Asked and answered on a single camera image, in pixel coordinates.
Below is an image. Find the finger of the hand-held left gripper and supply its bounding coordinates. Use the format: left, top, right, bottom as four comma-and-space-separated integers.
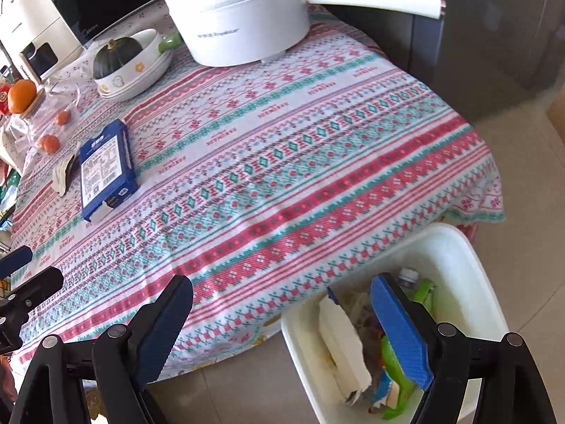
0, 246, 34, 277
6, 267, 65, 314

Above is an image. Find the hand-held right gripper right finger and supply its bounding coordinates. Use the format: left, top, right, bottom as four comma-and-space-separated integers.
370, 273, 561, 424

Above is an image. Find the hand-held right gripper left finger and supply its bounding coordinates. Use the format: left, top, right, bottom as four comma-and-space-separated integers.
15, 274, 194, 424

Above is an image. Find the crushed clear plastic bottle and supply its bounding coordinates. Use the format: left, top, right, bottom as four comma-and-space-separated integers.
397, 267, 420, 291

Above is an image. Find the green chip bag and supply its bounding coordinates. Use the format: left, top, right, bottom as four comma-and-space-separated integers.
380, 277, 439, 421

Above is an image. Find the white plastic bin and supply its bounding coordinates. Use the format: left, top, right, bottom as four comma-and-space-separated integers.
281, 223, 510, 424

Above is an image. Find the torn grey packet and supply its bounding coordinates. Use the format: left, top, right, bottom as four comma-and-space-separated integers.
52, 154, 82, 197

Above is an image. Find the blue cardboard box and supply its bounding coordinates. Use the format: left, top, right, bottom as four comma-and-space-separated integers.
79, 119, 139, 222

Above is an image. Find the large tangerine with stem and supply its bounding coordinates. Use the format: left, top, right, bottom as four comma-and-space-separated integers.
8, 78, 38, 114

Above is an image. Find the glass jar with wooden lid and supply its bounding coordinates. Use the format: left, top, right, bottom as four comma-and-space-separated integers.
9, 77, 82, 155

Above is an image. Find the white flower print bowl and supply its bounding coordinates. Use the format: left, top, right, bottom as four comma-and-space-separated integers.
94, 29, 160, 91

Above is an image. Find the dark green squash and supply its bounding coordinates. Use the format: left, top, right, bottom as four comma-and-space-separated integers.
93, 37, 144, 79

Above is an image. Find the white shallow dish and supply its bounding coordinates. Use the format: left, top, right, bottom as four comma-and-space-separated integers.
97, 51, 174, 102

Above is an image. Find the black microwave oven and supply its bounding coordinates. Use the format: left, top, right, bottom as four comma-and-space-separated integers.
37, 0, 177, 47

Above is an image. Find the grey refrigerator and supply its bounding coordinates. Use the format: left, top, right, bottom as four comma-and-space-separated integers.
304, 0, 565, 120

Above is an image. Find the white electric pot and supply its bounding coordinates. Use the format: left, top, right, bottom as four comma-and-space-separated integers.
152, 0, 446, 68

